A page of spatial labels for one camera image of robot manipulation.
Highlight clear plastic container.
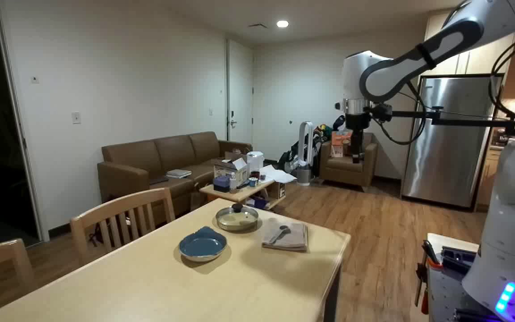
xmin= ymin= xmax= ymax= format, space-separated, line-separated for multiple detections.
xmin=212 ymin=157 xmax=251 ymax=193

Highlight white jug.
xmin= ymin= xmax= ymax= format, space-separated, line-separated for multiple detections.
xmin=246 ymin=150 xmax=267 ymax=175

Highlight orange box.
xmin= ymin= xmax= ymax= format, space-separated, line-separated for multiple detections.
xmin=330 ymin=130 xmax=355 ymax=159

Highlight white papers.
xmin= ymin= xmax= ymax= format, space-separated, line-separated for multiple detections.
xmin=260 ymin=164 xmax=299 ymax=186

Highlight black bag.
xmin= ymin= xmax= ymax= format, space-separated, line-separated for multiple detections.
xmin=278 ymin=139 xmax=308 ymax=175

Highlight magazine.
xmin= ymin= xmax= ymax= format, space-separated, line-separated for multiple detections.
xmin=165 ymin=168 xmax=194 ymax=182

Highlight white upright fan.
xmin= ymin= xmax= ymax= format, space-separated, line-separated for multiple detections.
xmin=296 ymin=119 xmax=317 ymax=184

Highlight brown armchair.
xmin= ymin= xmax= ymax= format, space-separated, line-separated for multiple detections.
xmin=319 ymin=132 xmax=380 ymax=193

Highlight grey spoon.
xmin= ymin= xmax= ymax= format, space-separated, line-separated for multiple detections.
xmin=267 ymin=223 xmax=294 ymax=247

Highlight tool cart with mounting board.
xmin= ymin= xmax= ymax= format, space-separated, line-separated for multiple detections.
xmin=416 ymin=230 xmax=482 ymax=322

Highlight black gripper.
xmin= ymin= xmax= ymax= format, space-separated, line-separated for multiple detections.
xmin=346 ymin=111 xmax=373 ymax=164

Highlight brown sofa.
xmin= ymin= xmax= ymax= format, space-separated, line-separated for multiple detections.
xmin=97 ymin=130 xmax=255 ymax=218

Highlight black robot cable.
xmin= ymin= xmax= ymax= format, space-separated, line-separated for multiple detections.
xmin=376 ymin=23 xmax=515 ymax=146

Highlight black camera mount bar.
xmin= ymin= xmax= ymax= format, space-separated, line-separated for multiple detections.
xmin=389 ymin=105 xmax=515 ymax=136

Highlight blue dish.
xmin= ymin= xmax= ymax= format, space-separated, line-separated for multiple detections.
xmin=178 ymin=225 xmax=230 ymax=264

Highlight white door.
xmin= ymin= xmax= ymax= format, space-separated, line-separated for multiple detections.
xmin=228 ymin=37 xmax=257 ymax=145

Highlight wooden slat-back chair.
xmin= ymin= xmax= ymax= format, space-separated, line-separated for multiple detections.
xmin=69 ymin=186 xmax=178 ymax=264
xmin=0 ymin=238 xmax=37 ymax=313

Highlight stainless steel refrigerator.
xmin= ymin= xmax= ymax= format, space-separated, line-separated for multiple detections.
xmin=401 ymin=73 xmax=507 ymax=211

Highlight low wooden coffee table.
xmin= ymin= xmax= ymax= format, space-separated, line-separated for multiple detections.
xmin=199 ymin=171 xmax=299 ymax=211

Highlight folded beige towel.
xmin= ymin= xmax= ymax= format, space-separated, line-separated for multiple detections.
xmin=258 ymin=216 xmax=312 ymax=254

